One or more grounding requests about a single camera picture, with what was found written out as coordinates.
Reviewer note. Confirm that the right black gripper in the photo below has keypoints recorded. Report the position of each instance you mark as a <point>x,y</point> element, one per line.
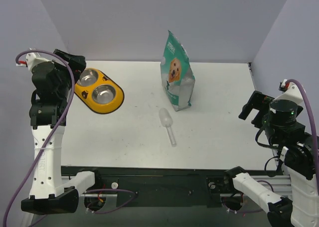
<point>257,106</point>

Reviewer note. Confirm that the yellow double pet bowl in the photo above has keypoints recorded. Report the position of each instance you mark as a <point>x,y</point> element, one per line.
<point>99,92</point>

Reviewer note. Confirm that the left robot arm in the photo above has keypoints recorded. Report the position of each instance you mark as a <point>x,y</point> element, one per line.
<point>54,82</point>

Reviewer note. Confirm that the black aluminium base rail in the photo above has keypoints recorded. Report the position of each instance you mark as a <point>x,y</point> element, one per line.
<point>147,187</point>

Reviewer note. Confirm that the clear plastic scoop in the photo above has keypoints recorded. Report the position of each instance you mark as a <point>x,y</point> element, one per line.
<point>166,121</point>

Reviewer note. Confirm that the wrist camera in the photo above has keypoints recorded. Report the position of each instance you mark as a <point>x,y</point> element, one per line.
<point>290,92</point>
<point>32,59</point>

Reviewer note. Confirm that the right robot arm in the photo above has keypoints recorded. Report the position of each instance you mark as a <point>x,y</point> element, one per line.
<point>295,148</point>

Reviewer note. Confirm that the green pet food bag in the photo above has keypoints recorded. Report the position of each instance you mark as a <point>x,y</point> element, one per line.
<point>177,77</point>

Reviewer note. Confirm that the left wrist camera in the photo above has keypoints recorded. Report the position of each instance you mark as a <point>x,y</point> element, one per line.
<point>32,59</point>

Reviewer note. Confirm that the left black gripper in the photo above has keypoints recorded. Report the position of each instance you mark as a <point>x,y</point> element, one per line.
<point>72,61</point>

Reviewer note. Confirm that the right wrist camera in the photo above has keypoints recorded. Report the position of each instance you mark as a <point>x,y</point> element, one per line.
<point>290,92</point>

